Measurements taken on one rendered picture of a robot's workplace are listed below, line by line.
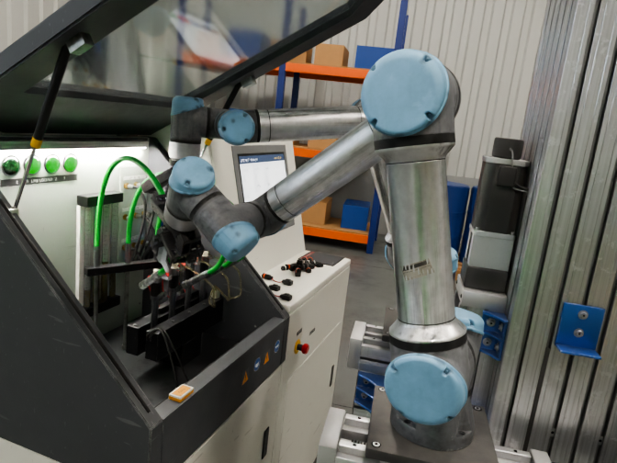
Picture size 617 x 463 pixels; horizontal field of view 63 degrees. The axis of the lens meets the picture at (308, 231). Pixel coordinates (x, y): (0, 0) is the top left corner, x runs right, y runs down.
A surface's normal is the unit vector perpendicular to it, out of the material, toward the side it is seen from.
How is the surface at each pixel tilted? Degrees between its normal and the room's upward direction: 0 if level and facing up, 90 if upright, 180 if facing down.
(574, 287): 90
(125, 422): 90
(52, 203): 90
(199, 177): 45
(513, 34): 90
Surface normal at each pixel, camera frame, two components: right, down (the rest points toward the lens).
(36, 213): 0.93, 0.18
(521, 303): -0.19, 0.19
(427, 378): -0.40, 0.28
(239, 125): 0.28, 0.24
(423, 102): -0.44, 0.02
